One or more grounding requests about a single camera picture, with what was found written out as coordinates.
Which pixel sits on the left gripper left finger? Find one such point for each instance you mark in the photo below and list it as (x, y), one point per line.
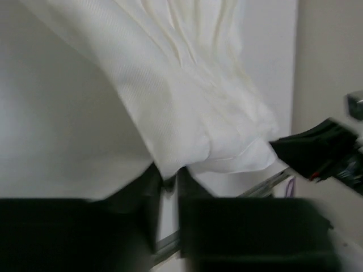
(117, 233)

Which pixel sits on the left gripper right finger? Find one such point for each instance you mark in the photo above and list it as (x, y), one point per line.
(250, 234)

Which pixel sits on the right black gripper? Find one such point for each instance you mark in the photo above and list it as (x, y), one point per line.
(328, 150)

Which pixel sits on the white pleated skirt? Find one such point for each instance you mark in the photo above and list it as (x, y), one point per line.
(177, 69)

